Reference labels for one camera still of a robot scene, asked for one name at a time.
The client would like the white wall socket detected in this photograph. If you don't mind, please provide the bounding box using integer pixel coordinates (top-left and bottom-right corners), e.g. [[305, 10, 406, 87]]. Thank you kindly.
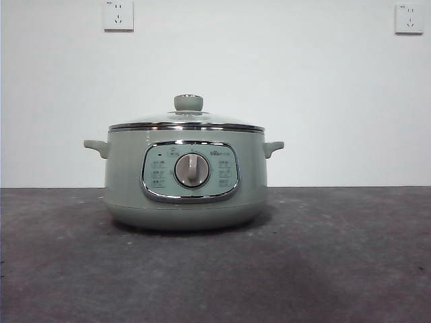
[[395, 3, 425, 35], [103, 0, 135, 33]]

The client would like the green electric cooking pot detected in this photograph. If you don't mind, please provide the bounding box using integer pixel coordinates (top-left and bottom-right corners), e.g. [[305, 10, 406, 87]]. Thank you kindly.
[[83, 129, 286, 231]]

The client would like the glass lid with green knob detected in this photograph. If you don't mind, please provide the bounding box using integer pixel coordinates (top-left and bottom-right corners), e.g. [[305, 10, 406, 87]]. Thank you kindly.
[[108, 94, 264, 133]]

